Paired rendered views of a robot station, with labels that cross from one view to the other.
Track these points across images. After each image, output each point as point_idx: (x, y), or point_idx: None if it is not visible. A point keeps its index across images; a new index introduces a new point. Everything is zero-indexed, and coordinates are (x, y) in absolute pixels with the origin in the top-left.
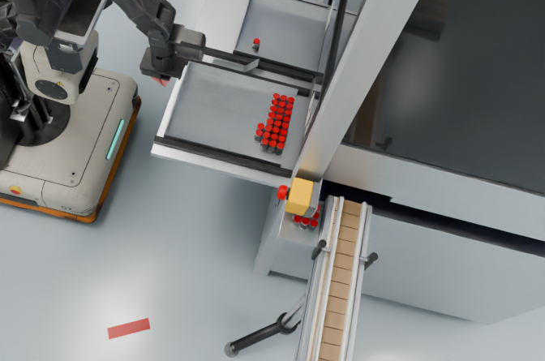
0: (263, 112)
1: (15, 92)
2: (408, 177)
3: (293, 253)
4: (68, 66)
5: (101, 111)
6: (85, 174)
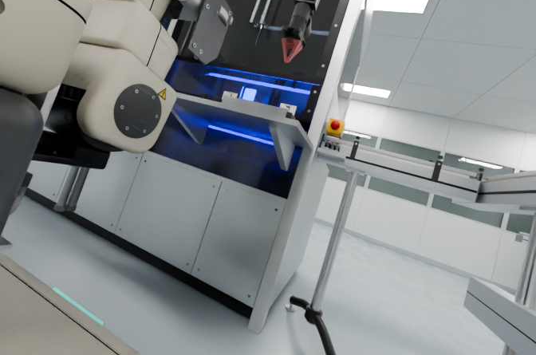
0: None
1: None
2: (334, 112)
3: (289, 248)
4: (209, 47)
5: (13, 289)
6: (119, 349)
